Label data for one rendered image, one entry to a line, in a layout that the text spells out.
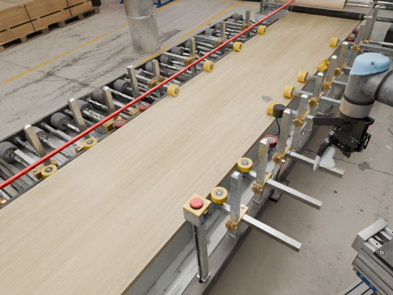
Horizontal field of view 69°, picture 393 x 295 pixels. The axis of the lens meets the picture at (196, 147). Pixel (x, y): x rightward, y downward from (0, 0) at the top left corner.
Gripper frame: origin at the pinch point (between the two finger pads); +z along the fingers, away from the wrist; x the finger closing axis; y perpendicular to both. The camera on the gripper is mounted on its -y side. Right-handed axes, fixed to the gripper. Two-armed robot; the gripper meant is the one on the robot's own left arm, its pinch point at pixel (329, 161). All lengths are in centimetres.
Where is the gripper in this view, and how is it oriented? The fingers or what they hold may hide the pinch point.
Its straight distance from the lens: 101.3
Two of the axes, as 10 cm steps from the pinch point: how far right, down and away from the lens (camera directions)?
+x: 8.7, -3.6, 3.3
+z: 0.6, 7.6, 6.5
